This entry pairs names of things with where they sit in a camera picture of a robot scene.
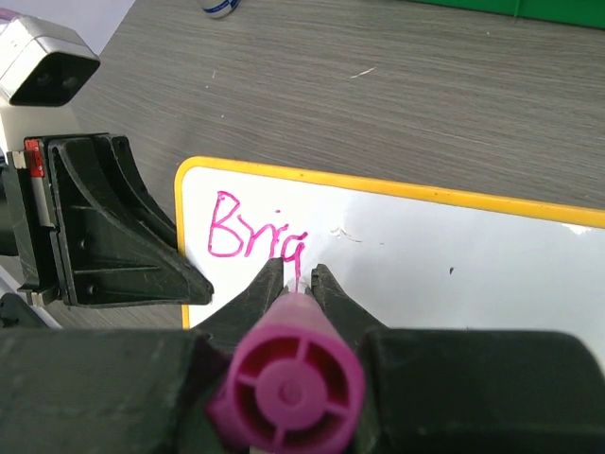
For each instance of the yellow framed whiteboard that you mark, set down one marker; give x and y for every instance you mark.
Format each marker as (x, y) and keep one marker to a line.
(412, 255)

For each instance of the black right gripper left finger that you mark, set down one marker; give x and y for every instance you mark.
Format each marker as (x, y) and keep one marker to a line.
(104, 391)

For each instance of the pink capped marker pen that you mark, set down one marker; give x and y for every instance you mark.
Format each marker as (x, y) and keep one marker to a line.
(294, 384)

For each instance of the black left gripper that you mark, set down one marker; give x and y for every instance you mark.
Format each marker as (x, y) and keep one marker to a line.
(86, 228)

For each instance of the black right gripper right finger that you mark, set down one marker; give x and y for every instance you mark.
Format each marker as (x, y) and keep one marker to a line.
(467, 391)

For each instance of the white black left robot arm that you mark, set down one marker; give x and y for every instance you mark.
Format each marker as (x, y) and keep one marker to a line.
(77, 214)

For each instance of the green plastic vegetable tray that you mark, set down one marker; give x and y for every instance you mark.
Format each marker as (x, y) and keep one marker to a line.
(584, 13)

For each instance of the red bull drink can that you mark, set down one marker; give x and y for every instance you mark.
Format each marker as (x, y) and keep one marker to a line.
(218, 8)

